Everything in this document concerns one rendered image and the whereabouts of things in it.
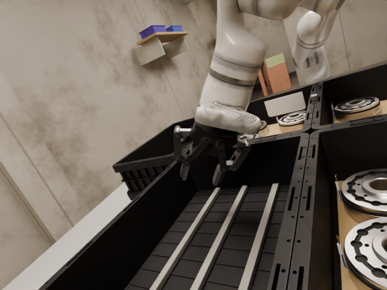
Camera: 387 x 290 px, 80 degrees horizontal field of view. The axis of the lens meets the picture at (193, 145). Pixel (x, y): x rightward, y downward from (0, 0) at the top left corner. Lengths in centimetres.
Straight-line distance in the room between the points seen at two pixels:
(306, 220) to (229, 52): 22
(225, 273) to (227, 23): 34
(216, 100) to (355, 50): 530
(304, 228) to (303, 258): 4
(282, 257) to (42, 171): 185
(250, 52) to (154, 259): 38
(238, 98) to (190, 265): 27
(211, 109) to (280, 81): 535
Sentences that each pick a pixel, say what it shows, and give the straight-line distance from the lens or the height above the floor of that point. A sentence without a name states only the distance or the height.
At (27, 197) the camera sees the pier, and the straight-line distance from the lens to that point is 192.
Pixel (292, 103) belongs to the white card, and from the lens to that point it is 86.
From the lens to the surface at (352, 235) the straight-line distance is 35.
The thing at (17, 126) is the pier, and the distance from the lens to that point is 198.
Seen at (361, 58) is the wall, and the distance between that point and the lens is 563.
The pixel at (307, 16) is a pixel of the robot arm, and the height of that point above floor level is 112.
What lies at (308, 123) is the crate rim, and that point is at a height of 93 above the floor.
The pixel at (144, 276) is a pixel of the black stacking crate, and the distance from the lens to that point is 46.
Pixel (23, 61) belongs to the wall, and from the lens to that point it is 235.
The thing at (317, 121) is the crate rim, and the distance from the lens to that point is 51.
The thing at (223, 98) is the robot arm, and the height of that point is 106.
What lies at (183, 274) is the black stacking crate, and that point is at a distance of 41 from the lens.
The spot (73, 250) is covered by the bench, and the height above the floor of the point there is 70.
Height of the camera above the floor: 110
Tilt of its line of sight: 16 degrees down
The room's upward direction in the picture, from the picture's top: 23 degrees counter-clockwise
